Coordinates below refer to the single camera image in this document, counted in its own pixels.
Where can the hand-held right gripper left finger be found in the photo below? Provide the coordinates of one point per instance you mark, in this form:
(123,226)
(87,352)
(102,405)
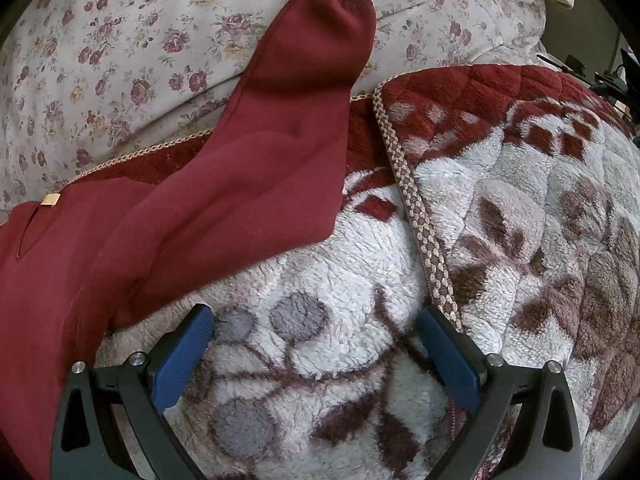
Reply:
(182,355)

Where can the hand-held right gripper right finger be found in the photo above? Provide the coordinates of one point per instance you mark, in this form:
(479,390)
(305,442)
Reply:
(450,360)

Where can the dark red shirt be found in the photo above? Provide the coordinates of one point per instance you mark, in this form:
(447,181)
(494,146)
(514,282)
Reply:
(250,160)

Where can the red and white fleece blanket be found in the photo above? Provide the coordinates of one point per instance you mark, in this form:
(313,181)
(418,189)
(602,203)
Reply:
(500,210)

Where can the black equipment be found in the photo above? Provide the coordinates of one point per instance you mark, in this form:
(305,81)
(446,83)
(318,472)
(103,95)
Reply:
(612,82)

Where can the white floral bed sheet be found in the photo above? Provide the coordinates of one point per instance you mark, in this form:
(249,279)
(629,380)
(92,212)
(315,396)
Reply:
(125,35)

